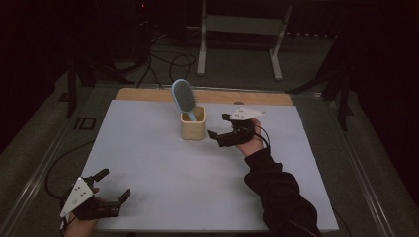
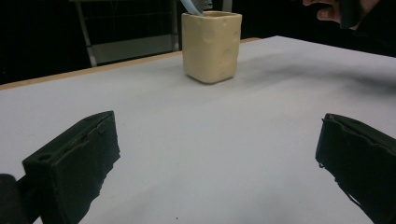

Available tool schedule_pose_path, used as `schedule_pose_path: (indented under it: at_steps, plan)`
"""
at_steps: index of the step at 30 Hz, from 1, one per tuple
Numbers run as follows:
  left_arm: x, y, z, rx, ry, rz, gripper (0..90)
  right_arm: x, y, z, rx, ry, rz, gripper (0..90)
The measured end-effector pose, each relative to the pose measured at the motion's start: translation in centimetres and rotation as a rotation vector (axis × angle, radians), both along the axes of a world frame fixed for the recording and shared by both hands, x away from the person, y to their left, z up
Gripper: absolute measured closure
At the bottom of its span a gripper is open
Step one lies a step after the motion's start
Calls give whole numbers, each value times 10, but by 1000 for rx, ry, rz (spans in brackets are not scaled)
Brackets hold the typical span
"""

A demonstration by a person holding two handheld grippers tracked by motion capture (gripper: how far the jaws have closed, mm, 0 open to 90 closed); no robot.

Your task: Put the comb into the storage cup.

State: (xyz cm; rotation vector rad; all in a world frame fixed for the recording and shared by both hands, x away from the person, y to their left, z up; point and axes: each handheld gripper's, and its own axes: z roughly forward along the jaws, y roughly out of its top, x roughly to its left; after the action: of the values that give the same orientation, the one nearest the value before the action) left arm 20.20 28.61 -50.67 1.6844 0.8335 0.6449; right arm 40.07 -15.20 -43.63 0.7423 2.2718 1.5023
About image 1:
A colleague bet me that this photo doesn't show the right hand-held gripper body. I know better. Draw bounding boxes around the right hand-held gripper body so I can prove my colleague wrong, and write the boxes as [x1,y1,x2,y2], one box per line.
[215,107,267,148]

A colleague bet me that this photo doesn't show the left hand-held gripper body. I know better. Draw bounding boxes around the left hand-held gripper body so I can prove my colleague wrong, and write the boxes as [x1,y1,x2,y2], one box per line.
[59,176,121,221]

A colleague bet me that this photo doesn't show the beige square cup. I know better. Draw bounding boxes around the beige square cup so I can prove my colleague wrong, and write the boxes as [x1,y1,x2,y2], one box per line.
[180,106,207,141]

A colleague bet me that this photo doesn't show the light blue hairbrush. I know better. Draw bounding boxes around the light blue hairbrush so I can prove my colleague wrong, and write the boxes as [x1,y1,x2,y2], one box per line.
[170,78,198,122]

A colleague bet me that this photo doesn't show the person's right hand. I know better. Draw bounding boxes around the person's right hand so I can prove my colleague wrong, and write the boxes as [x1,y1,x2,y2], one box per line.
[236,118,265,158]

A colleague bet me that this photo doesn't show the person's left hand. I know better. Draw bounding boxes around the person's left hand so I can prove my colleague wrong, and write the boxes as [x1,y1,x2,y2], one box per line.
[63,215,100,237]

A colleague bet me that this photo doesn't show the white table mat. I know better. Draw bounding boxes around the white table mat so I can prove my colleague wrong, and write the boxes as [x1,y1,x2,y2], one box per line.
[80,99,340,233]

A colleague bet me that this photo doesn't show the black metal stand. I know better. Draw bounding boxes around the black metal stand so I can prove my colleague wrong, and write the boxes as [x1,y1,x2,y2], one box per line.
[286,29,355,132]
[65,48,136,119]

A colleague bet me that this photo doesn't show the white metal stand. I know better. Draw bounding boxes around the white metal stand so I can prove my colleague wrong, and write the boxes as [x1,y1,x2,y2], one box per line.
[196,0,293,82]

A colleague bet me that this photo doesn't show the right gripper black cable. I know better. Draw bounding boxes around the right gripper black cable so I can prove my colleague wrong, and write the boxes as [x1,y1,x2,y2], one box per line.
[253,123,272,151]

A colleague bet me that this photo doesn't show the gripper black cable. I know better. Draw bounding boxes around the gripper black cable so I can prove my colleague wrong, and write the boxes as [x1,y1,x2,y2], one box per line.
[44,140,96,200]
[253,123,272,151]

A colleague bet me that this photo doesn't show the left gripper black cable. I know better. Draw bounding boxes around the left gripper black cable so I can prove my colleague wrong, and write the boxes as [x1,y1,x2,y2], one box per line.
[44,140,96,200]

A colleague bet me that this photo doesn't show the black floor cables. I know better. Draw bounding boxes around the black floor cables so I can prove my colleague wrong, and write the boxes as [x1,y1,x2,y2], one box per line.
[135,31,198,91]

